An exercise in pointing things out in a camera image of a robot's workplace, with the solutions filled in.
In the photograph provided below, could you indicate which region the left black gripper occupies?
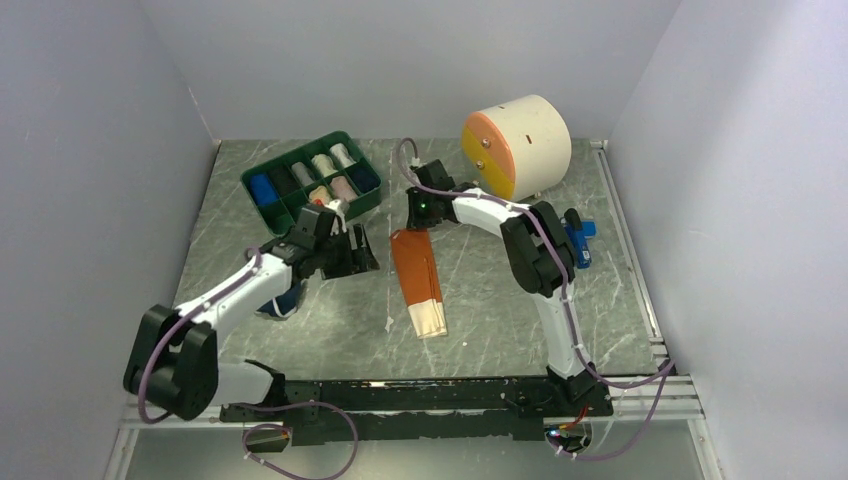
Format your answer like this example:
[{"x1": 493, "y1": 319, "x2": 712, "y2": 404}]
[{"x1": 314, "y1": 224, "x2": 379, "y2": 281}]

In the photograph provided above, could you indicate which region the orange cream underwear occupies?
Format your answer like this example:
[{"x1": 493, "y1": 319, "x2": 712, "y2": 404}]
[{"x1": 390, "y1": 229, "x2": 447, "y2": 339}]

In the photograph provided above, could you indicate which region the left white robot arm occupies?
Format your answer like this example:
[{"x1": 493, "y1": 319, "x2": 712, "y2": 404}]
[{"x1": 123, "y1": 200, "x2": 374, "y2": 424}]

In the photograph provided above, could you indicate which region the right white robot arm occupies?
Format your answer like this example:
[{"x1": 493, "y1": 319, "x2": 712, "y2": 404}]
[{"x1": 402, "y1": 160, "x2": 597, "y2": 415}]

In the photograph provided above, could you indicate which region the navy rolled underwear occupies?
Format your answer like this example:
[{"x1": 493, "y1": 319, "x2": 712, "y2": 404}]
[{"x1": 347, "y1": 164, "x2": 381, "y2": 194}]

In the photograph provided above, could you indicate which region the pink rolled underwear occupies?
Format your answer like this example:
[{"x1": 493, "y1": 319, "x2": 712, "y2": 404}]
[{"x1": 330, "y1": 175, "x2": 359, "y2": 203}]

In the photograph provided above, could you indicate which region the beige rolled underwear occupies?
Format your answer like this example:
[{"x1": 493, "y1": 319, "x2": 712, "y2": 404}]
[{"x1": 308, "y1": 186, "x2": 334, "y2": 206}]

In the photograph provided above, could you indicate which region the navy white crumpled underwear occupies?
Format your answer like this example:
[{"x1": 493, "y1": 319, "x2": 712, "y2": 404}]
[{"x1": 256, "y1": 281, "x2": 306, "y2": 321}]

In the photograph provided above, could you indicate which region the white rolled underwear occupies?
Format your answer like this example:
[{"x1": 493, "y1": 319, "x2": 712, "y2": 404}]
[{"x1": 330, "y1": 143, "x2": 357, "y2": 169}]

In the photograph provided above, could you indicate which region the cream rolled underwear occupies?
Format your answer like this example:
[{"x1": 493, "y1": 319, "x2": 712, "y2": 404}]
[{"x1": 311, "y1": 154, "x2": 338, "y2": 178}]

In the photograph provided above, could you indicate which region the grey rolled underwear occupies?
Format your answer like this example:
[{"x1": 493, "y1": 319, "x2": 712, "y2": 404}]
[{"x1": 291, "y1": 162, "x2": 315, "y2": 187}]

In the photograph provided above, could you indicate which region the black rolled underwear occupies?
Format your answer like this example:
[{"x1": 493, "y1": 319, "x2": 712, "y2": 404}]
[{"x1": 267, "y1": 165, "x2": 301, "y2": 197}]

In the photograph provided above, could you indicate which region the blue rolled underwear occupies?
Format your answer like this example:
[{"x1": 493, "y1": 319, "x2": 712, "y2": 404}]
[{"x1": 248, "y1": 173, "x2": 279, "y2": 207}]

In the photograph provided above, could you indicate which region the green divided storage tray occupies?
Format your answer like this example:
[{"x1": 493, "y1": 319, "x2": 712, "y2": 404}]
[{"x1": 240, "y1": 131, "x2": 382, "y2": 235}]

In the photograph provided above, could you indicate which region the round cream drawer cabinet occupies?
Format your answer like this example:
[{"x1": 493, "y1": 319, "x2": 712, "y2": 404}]
[{"x1": 460, "y1": 94, "x2": 572, "y2": 202}]

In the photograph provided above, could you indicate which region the blue black hand tool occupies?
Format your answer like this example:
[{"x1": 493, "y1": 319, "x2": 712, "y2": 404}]
[{"x1": 562, "y1": 208, "x2": 597, "y2": 269}]

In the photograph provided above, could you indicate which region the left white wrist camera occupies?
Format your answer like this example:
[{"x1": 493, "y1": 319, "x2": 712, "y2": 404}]
[{"x1": 326, "y1": 199, "x2": 349, "y2": 235}]

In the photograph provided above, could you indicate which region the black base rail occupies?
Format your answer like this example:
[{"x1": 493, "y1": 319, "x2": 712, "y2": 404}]
[{"x1": 219, "y1": 373, "x2": 613, "y2": 446}]

